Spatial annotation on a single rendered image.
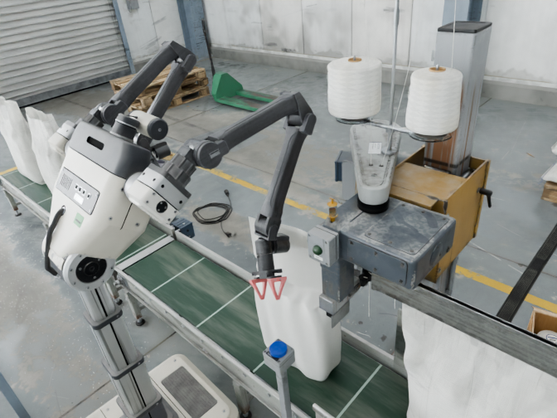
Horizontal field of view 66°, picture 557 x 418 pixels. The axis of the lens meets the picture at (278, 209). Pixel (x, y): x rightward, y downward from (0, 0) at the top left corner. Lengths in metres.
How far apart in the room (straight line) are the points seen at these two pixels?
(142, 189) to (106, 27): 7.93
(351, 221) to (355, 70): 0.43
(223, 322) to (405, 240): 1.36
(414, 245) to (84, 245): 0.93
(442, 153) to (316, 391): 1.11
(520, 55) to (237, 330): 5.09
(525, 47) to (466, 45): 4.92
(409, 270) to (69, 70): 8.08
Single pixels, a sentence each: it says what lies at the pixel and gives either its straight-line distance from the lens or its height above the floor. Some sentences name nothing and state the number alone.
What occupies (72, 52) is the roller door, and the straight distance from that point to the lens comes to 8.78.
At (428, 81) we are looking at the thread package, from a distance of 1.21.
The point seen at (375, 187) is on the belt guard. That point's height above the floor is 1.42.
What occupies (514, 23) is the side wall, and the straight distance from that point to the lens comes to 6.29.
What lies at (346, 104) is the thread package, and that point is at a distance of 1.34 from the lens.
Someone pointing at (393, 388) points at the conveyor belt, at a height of 0.38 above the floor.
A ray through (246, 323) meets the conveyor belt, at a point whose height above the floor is 0.38.
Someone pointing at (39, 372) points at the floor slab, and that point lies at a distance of 3.02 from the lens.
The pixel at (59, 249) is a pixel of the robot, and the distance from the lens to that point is 1.47.
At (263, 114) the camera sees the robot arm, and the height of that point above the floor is 1.57.
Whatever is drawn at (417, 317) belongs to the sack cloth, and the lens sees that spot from 1.44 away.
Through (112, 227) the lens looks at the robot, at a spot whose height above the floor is 1.35.
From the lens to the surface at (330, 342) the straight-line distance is 1.83.
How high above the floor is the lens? 2.01
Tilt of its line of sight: 32 degrees down
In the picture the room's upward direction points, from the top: 6 degrees counter-clockwise
